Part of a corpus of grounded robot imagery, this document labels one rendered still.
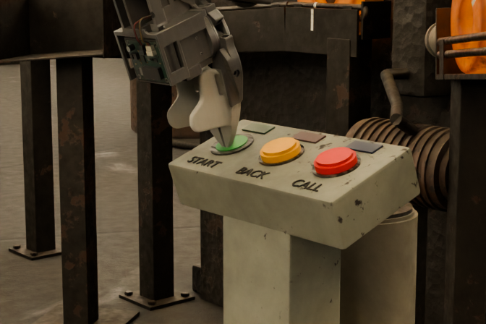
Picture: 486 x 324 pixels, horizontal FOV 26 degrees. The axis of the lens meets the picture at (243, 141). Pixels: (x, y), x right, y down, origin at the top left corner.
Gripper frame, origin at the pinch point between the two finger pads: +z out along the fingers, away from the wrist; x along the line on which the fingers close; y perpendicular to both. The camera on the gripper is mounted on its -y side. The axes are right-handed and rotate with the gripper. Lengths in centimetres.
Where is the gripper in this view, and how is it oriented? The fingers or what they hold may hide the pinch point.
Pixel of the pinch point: (228, 131)
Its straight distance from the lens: 107.4
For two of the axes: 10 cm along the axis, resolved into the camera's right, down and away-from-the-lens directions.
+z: 2.6, 8.9, 3.7
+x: 6.5, 1.2, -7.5
